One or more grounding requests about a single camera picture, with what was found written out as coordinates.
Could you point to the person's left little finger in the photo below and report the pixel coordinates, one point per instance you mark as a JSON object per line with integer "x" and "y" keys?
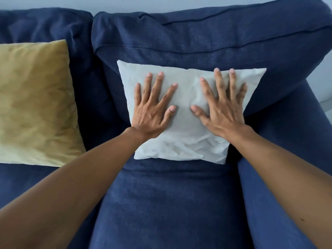
{"x": 137, "y": 93}

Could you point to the navy blue seat cushion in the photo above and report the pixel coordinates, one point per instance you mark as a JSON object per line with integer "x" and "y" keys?
{"x": 168, "y": 204}

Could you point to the person's right thumb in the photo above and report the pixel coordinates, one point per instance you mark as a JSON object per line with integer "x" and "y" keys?
{"x": 199, "y": 113}

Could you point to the person's right middle finger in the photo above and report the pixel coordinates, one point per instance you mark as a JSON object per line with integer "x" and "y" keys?
{"x": 220, "y": 84}

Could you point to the large navy blue back cushion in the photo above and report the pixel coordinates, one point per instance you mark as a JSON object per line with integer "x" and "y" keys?
{"x": 220, "y": 41}

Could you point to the navy blue fabric sofa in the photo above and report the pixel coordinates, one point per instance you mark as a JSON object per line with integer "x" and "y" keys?
{"x": 280, "y": 178}

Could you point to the person's right forearm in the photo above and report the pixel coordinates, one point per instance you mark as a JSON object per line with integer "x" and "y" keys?
{"x": 288, "y": 173}

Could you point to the person's left middle finger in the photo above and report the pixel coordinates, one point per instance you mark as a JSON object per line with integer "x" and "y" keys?
{"x": 157, "y": 86}

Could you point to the person's right hand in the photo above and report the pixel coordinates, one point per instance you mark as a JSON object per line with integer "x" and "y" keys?
{"x": 225, "y": 115}

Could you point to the mustard yellow velvet cushion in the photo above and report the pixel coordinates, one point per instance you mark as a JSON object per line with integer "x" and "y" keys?
{"x": 33, "y": 101}

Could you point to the person's left forearm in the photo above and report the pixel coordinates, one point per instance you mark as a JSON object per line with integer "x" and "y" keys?
{"x": 67, "y": 189}

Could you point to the person's right little finger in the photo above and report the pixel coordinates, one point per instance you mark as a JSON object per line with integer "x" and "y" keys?
{"x": 242, "y": 93}

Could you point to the person's left hand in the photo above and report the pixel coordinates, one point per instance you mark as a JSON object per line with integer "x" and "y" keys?
{"x": 147, "y": 115}

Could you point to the person's left thumb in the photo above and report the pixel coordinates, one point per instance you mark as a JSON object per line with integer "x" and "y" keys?
{"x": 169, "y": 114}

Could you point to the white pillow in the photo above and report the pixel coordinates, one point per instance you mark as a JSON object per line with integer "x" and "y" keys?
{"x": 186, "y": 137}

